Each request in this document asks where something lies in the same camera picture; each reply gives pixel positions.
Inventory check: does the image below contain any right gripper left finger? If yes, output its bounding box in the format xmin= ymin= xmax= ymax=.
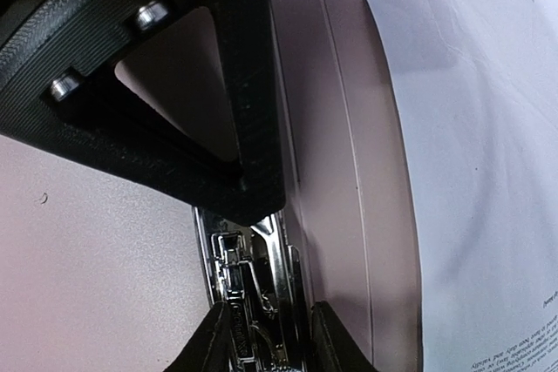
xmin=164 ymin=301 xmax=231 ymax=372

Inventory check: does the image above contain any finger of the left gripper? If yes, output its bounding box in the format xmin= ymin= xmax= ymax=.
xmin=1 ymin=0 xmax=286 ymax=225

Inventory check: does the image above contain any tan folder metal clip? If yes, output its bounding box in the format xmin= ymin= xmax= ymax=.
xmin=194 ymin=207 xmax=313 ymax=371

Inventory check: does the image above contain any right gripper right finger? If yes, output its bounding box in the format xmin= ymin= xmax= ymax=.
xmin=311 ymin=301 xmax=377 ymax=372

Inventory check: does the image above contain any tan brown folder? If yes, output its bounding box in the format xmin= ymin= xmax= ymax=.
xmin=1 ymin=0 xmax=427 ymax=371

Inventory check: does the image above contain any printed paper sheet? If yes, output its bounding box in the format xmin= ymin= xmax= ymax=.
xmin=367 ymin=0 xmax=557 ymax=371

